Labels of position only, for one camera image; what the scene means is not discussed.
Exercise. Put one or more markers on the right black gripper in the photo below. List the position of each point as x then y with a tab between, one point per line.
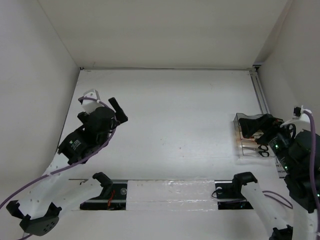
250	125

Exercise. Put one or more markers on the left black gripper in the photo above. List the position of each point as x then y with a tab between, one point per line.
119	117

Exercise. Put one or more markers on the black handled scissors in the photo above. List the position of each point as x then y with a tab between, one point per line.
262	150

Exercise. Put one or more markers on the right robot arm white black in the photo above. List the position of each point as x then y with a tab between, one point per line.
296	146

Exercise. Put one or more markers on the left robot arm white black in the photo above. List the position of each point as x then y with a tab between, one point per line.
37	204

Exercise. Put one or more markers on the grey transparent container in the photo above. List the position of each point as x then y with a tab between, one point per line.
242	120

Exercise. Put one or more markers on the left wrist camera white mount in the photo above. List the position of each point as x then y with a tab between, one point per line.
89	104

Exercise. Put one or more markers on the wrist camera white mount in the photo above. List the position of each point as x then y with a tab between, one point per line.
89	104
300	116

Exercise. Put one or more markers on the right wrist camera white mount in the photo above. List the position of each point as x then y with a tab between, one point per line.
300	116

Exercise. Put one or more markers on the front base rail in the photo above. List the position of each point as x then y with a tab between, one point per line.
168	195

